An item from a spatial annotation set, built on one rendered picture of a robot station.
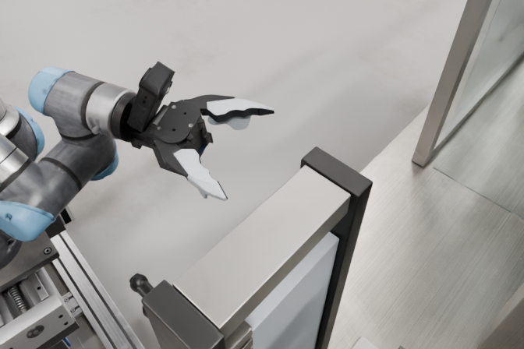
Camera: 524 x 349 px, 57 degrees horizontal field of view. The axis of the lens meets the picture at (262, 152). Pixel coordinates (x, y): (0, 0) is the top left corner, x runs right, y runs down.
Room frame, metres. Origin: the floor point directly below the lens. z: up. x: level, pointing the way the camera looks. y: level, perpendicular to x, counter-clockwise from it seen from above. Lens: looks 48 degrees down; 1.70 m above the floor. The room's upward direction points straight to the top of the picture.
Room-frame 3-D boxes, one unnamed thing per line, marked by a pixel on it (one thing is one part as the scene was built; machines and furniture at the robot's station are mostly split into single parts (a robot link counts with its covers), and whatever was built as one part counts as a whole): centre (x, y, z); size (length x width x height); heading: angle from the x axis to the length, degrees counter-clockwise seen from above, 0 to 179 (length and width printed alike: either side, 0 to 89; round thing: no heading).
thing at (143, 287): (0.15, 0.08, 1.37); 0.05 x 0.01 x 0.01; 48
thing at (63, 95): (0.54, 0.28, 1.21); 0.11 x 0.08 x 0.09; 66
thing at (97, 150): (0.53, 0.29, 1.12); 0.11 x 0.08 x 0.11; 156
